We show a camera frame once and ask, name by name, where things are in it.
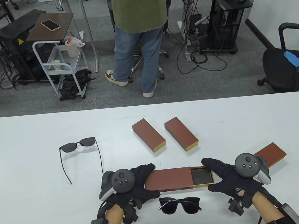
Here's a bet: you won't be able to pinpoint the brown closed glasses box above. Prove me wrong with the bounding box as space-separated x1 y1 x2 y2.
253 141 288 169
132 117 167 154
164 115 200 153

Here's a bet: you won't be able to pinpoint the grey controller on glove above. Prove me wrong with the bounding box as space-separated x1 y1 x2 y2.
234 151 272 187
97 168 137 201

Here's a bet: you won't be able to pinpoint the black right glove sensor module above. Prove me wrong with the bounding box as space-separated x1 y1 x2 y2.
227 197 245 216

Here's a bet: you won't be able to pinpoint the black-lined gold box tray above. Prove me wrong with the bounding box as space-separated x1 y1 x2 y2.
190 165 216 189

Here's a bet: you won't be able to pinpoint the grey controller on right glove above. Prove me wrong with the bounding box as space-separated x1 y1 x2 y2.
234 151 272 187

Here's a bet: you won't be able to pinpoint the black glove sensor module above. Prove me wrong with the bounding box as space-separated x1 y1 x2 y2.
122 205 140 224
227 197 245 216

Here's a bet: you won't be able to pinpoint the black computer cabinet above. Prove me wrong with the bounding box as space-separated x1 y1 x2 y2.
0 15 48 84

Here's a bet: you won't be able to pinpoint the blue cloth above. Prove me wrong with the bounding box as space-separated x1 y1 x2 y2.
284 51 299 77

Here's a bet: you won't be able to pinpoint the brown side table top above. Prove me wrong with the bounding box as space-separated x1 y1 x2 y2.
25 11 76 43

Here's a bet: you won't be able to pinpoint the black computer stand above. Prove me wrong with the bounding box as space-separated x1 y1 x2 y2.
203 0 257 57

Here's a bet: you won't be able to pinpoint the person's left hand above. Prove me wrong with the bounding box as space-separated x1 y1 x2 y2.
104 163 162 210

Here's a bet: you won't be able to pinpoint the person's right forearm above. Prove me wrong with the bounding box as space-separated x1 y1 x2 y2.
251 189 282 224

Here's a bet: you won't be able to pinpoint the bundle of black floor cables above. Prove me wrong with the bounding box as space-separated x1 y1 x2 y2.
172 0 228 75

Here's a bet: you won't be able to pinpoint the brown box sleeve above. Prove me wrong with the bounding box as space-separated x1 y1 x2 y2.
144 166 194 194

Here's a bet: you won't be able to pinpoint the person's left forearm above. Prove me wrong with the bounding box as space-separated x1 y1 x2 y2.
104 203 126 224

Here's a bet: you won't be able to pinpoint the grey controller on left glove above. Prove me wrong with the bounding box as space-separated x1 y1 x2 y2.
97 168 137 201

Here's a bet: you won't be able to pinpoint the white rolling cart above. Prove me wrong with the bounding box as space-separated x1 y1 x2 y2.
32 38 90 103

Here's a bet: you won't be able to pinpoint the black sunglasses with open arms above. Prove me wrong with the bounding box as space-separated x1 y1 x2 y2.
59 137 104 185

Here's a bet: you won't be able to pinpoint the black left glove sensor module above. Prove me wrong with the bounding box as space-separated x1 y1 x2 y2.
122 205 140 224

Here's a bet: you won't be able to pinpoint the black bag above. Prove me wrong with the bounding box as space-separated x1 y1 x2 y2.
59 69 92 101

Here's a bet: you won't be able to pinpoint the black folded sunglasses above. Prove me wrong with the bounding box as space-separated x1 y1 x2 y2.
158 195 203 216

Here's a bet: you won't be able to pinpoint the white plastic bag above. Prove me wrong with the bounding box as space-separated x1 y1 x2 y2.
64 35 86 58

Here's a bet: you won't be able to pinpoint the aluminium frame leg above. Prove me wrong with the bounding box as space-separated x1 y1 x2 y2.
76 0 100 73

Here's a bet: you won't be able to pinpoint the black office chair with armrest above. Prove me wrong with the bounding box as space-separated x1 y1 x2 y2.
245 15 299 95

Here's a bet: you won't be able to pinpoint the white smartphone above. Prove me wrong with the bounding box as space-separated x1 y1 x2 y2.
41 19 61 32

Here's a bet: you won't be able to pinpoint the person's right hand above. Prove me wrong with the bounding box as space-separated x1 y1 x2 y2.
201 154 265 204

